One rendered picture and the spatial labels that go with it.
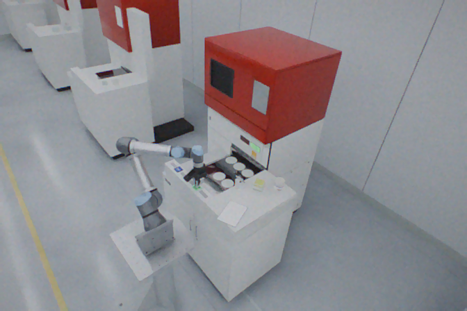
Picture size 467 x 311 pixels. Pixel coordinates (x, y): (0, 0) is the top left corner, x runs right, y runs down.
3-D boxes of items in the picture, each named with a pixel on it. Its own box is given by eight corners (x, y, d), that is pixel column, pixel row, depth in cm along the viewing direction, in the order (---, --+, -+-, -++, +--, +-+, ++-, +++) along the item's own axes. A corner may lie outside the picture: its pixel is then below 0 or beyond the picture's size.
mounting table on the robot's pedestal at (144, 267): (142, 293, 192) (139, 281, 184) (112, 246, 218) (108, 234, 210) (201, 254, 216) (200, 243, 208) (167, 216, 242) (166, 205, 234)
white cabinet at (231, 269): (217, 206, 348) (219, 148, 298) (279, 266, 290) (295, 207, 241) (167, 234, 313) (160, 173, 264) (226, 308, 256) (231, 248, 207)
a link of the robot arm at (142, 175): (144, 214, 211) (114, 140, 211) (152, 209, 225) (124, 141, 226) (160, 207, 209) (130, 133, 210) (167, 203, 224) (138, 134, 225)
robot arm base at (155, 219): (146, 232, 194) (139, 218, 194) (144, 231, 208) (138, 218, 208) (167, 221, 199) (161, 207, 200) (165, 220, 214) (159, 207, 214)
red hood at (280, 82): (262, 85, 322) (269, 26, 286) (324, 117, 274) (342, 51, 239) (203, 103, 282) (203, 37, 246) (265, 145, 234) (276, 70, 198)
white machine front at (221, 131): (209, 137, 311) (210, 101, 287) (265, 181, 263) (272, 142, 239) (207, 138, 309) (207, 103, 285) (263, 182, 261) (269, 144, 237)
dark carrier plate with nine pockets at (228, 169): (232, 154, 278) (232, 153, 278) (258, 174, 258) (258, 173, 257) (201, 169, 260) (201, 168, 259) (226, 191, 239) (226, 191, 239)
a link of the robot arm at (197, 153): (192, 143, 213) (204, 145, 213) (192, 155, 220) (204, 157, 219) (189, 149, 207) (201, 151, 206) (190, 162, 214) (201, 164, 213)
